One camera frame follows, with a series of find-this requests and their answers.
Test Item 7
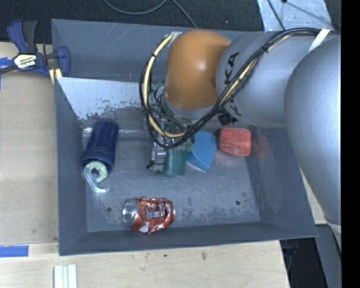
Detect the pale wood flat board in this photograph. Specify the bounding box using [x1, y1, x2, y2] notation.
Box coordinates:
[0, 70, 60, 247]

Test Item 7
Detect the blue sponge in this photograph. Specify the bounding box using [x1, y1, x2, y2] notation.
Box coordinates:
[185, 130, 218, 172]

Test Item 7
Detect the red sponge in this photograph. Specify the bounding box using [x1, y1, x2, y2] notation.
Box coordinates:
[217, 127, 253, 158]

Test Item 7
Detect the crushed orange drink can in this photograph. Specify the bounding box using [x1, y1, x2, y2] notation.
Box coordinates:
[121, 196, 176, 235]

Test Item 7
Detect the grey metal bin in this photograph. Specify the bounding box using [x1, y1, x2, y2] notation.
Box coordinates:
[50, 18, 319, 256]

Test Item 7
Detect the dark blue cylinder with metal hook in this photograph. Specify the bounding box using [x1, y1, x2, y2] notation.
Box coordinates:
[80, 118, 120, 195]

